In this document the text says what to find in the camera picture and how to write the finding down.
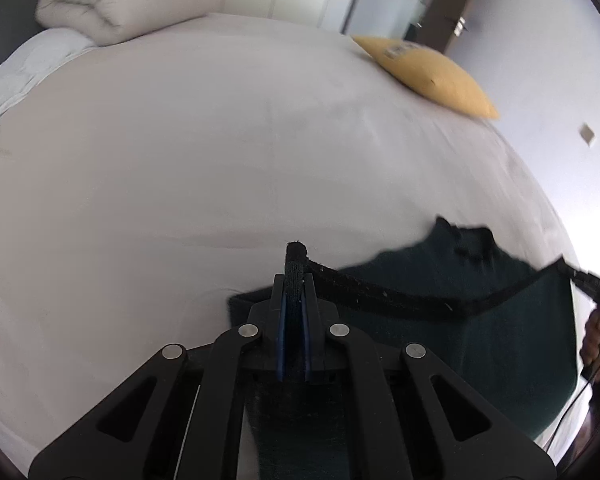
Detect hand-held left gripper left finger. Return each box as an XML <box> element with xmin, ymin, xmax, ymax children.
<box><xmin>27</xmin><ymin>274</ymin><xmax>287</xmax><ymax>480</ymax></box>

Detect grey door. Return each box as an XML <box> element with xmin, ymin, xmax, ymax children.
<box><xmin>341</xmin><ymin>0</ymin><xmax>452</xmax><ymax>42</ymax></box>

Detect white bed sheet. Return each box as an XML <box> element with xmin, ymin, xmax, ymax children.
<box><xmin>0</xmin><ymin>10</ymin><xmax>582</xmax><ymax>467</ymax></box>

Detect person's right hand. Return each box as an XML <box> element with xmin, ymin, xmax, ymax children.
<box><xmin>579</xmin><ymin>307</ymin><xmax>600</xmax><ymax>370</ymax></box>

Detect dark green padded headboard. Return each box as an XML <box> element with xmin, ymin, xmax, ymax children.
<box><xmin>0</xmin><ymin>0</ymin><xmax>49</xmax><ymax>81</ymax></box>

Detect folded beige duvet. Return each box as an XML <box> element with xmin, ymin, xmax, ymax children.
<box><xmin>35</xmin><ymin>0</ymin><xmax>229</xmax><ymax>47</ymax></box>

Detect yellow pillow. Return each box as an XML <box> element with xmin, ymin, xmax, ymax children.
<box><xmin>351</xmin><ymin>35</ymin><xmax>501</xmax><ymax>121</ymax></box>

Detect black cable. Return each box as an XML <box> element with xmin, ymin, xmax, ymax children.
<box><xmin>544</xmin><ymin>364</ymin><xmax>600</xmax><ymax>453</ymax></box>

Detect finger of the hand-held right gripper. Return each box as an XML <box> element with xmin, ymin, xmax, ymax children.
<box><xmin>562</xmin><ymin>257</ymin><xmax>600</xmax><ymax>307</ymax></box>

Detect dark green sweater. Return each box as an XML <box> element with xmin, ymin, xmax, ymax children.
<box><xmin>227</xmin><ymin>215</ymin><xmax>582</xmax><ymax>480</ymax></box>

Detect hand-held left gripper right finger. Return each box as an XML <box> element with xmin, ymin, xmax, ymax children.
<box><xmin>300</xmin><ymin>274</ymin><xmax>559</xmax><ymax>480</ymax></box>

